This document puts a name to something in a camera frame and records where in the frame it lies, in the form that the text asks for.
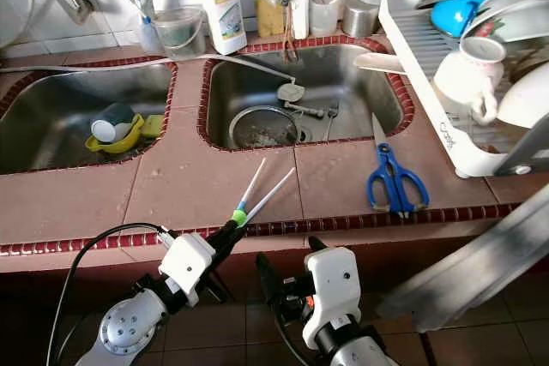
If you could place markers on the steel cup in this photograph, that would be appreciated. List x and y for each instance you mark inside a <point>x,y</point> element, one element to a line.
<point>360,19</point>

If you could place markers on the yellow sponge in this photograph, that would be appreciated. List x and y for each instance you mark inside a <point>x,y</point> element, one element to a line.
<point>152,126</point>

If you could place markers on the blue toothbrush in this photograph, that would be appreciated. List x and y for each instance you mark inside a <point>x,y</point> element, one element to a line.
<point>135,4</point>

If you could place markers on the brown wooden chopsticks bundle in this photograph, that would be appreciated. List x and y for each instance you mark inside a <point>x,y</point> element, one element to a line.
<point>287,44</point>

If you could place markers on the white floral plate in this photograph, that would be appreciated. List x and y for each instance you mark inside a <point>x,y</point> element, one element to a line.
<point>515,19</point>

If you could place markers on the white dish rack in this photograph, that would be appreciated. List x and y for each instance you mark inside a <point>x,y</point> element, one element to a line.
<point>420,57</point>

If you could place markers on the steel sink basin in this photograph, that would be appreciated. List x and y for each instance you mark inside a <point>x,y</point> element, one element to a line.
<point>352,83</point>
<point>43,117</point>

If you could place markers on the grey slanted board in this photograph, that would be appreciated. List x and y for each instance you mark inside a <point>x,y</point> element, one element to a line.
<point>463,272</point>

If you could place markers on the white training chopsticks green joint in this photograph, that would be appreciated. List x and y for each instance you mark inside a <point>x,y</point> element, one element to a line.
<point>238,215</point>

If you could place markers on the yellow plastic bowl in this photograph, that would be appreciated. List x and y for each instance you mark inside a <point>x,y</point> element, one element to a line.
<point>129,141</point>

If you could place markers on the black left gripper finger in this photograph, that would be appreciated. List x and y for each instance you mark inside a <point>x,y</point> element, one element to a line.
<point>228,237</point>

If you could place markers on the white plastic cup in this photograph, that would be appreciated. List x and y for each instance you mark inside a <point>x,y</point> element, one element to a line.
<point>326,16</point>

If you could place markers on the dark red base cabinet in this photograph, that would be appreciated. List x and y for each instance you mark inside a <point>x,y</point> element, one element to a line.
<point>51,289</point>

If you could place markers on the clear toothbrush cup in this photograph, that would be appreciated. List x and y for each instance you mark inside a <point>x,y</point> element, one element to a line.
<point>146,40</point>

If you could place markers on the white detergent bottle yellow cap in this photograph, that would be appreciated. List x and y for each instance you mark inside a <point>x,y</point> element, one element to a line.
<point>227,14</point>

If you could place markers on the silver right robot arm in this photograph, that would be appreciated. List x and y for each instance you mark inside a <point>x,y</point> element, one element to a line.
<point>360,356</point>

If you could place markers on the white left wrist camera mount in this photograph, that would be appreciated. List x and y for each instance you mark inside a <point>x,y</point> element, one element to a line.
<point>189,263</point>

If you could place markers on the white rectangular utensil holder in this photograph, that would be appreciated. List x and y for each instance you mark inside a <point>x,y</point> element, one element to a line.
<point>298,19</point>

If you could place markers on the steel fork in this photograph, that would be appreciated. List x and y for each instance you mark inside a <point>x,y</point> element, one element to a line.
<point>331,111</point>

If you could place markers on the blue mug white rabbit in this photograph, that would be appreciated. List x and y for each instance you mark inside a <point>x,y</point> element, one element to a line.
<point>116,113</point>

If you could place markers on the white ceramic bowl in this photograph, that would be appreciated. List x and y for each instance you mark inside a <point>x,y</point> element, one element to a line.
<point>527,96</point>

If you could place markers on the blue bowl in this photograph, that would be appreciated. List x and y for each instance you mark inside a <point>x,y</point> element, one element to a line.
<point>455,16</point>

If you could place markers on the orange sponge block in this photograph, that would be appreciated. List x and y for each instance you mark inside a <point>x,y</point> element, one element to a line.
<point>270,19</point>

